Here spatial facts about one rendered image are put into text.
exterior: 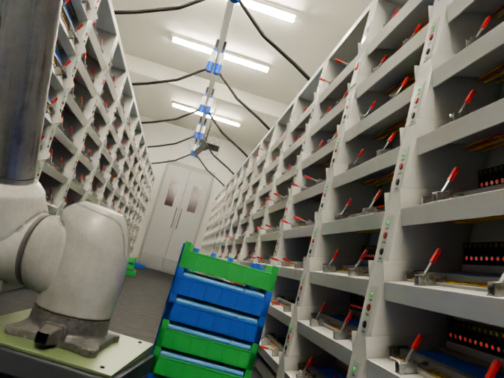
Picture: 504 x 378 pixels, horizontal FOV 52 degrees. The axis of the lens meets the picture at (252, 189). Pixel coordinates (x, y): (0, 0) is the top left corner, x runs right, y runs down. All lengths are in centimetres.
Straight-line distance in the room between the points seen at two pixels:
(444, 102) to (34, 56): 99
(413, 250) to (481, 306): 43
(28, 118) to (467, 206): 87
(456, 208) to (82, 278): 75
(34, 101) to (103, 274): 36
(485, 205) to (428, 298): 23
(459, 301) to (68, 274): 73
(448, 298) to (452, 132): 39
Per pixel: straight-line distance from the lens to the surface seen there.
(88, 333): 109
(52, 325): 107
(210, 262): 160
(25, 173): 112
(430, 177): 140
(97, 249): 105
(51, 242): 108
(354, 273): 158
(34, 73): 108
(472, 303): 99
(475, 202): 106
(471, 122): 119
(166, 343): 163
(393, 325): 135
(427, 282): 119
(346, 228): 173
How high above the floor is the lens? 44
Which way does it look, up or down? 9 degrees up
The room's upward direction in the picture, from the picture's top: 16 degrees clockwise
